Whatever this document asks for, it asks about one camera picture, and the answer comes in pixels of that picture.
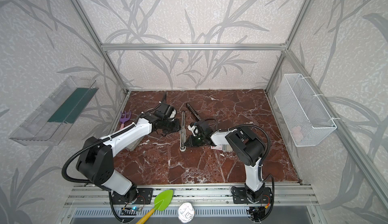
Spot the beige stapler black cap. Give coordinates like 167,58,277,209
179,111,186,152

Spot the white red staple box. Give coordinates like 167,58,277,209
211,145,233,152

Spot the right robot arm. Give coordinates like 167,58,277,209
183,122,271,198

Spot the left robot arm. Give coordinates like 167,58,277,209
61,99,180,201

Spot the grey rectangular block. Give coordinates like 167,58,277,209
125,140,141,151

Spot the purple pink toy rake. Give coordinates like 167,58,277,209
119,110,131,130

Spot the green plastic toy shovel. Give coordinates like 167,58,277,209
136,189,173,224

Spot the crumpled white paper cup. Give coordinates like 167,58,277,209
178,202,195,224

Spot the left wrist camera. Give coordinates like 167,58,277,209
154,102,176,120

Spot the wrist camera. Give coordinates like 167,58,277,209
188,120,214,136
154,102,176,120

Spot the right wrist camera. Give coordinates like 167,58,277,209
188,120,214,136

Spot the aluminium front rail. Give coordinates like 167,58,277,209
64,182,319,208

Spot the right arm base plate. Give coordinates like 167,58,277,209
231,186,273,205

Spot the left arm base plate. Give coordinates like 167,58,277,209
111,188,153,205

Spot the white wire mesh basket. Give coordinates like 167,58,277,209
275,74,337,147

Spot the clear plastic wall tray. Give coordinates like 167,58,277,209
9,76,99,146

